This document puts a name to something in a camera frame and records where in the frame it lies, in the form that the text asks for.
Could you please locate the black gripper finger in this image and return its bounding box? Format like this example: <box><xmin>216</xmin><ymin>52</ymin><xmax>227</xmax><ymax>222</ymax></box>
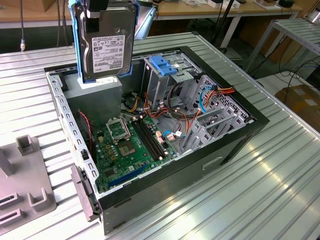
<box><xmin>85</xmin><ymin>9</ymin><xmax>100</xmax><ymax>34</ymax></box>

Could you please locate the hard disk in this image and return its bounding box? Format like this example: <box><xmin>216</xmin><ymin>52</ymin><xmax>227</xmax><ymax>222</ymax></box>
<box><xmin>69</xmin><ymin>0</ymin><xmax>138</xmax><ymax>90</ymax></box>

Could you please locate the blue data wire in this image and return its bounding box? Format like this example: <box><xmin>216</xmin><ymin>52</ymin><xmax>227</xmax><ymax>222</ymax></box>
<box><xmin>199</xmin><ymin>84</ymin><xmax>214</xmax><ymax>115</ymax></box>

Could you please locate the orange red power wire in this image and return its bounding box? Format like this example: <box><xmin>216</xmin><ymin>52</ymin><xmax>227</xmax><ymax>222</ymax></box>
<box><xmin>186</xmin><ymin>86</ymin><xmax>236</xmax><ymax>136</ymax></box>

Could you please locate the grey metal disk bay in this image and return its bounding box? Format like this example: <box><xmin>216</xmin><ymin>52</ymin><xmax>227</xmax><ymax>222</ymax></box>
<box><xmin>179</xmin><ymin>74</ymin><xmax>256</xmax><ymax>155</ymax></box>

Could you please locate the plain cardboard box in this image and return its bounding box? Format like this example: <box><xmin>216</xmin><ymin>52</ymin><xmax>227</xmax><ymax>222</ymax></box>
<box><xmin>41</xmin><ymin>0</ymin><xmax>72</xmax><ymax>13</ymax></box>

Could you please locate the grey power supply unit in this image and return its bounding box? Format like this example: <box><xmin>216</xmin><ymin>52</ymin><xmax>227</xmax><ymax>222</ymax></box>
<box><xmin>62</xmin><ymin>73</ymin><xmax>123</xmax><ymax>128</ymax></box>

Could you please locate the blue plastic drive latch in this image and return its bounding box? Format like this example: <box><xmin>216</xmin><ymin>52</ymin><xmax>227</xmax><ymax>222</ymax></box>
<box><xmin>149</xmin><ymin>55</ymin><xmax>179</xmax><ymax>78</ymax></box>

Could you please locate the grey metal drive cage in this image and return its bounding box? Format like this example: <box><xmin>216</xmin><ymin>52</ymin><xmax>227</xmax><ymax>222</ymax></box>
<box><xmin>139</xmin><ymin>52</ymin><xmax>203</xmax><ymax>108</ymax></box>

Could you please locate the wooden desk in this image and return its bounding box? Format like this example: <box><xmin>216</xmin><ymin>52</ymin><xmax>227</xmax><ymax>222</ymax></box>
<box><xmin>0</xmin><ymin>0</ymin><xmax>303</xmax><ymax>48</ymax></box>

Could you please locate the metal socket cover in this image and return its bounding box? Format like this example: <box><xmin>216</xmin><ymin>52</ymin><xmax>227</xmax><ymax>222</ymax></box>
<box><xmin>105</xmin><ymin>117</ymin><xmax>131</xmax><ymax>144</ymax></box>

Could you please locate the black RAM slot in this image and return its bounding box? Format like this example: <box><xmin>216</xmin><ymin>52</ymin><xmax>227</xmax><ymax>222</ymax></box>
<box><xmin>134</xmin><ymin>120</ymin><xmax>161</xmax><ymax>161</ymax></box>
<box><xmin>131</xmin><ymin>121</ymin><xmax>158</xmax><ymax>162</ymax></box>
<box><xmin>137</xmin><ymin>120</ymin><xmax>164</xmax><ymax>160</ymax></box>
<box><xmin>140</xmin><ymin>119</ymin><xmax>167</xmax><ymax>158</ymax></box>

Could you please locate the CPU socket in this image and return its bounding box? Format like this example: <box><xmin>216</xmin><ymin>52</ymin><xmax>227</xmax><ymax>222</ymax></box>
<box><xmin>117</xmin><ymin>140</ymin><xmax>138</xmax><ymax>159</ymax></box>

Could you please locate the green motherboard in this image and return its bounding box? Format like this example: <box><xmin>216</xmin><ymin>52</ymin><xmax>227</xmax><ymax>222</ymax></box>
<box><xmin>91</xmin><ymin>116</ymin><xmax>180</xmax><ymax>195</ymax></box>

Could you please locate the blue expansion slot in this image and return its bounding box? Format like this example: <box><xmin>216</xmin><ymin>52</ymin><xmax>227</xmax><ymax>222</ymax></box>
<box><xmin>107</xmin><ymin>163</ymin><xmax>148</xmax><ymax>188</ymax></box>

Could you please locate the grey parts rack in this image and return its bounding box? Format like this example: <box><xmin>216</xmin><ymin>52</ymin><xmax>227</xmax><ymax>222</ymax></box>
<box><xmin>0</xmin><ymin>133</ymin><xmax>58</xmax><ymax>230</ymax></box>

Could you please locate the white brown box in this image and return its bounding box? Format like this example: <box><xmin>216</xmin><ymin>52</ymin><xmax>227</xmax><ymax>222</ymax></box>
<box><xmin>254</xmin><ymin>0</ymin><xmax>278</xmax><ymax>10</ymax></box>

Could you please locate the black open PC case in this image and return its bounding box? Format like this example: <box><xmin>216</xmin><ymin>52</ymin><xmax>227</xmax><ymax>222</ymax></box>
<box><xmin>43</xmin><ymin>45</ymin><xmax>271</xmax><ymax>236</ymax></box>

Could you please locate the metal slat rack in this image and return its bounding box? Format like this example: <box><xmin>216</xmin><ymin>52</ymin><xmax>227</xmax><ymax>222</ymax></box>
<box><xmin>246</xmin><ymin>18</ymin><xmax>320</xmax><ymax>73</ymax></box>

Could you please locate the silver metal cylinder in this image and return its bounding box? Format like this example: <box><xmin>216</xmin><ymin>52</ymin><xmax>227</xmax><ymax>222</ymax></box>
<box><xmin>306</xmin><ymin>9</ymin><xmax>320</xmax><ymax>24</ymax></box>

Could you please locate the brown cardboard box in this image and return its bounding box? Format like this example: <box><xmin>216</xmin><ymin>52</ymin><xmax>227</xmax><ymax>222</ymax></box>
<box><xmin>274</xmin><ymin>84</ymin><xmax>320</xmax><ymax>127</ymax></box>

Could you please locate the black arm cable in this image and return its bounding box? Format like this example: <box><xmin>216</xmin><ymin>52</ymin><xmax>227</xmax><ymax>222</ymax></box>
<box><xmin>19</xmin><ymin>0</ymin><xmax>26</xmax><ymax>52</ymax></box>

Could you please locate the yellow black wire bundle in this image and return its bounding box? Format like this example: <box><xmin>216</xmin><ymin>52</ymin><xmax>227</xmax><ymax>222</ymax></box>
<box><xmin>121</xmin><ymin>92</ymin><xmax>142</xmax><ymax>115</ymax></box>

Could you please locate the thin blue wire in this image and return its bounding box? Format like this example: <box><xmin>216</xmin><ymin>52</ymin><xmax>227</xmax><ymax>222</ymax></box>
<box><xmin>161</xmin><ymin>130</ymin><xmax>188</xmax><ymax>140</ymax></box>

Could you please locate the grey case side handle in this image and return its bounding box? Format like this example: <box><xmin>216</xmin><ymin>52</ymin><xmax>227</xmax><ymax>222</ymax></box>
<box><xmin>70</xmin><ymin>164</ymin><xmax>102</xmax><ymax>223</ymax></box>

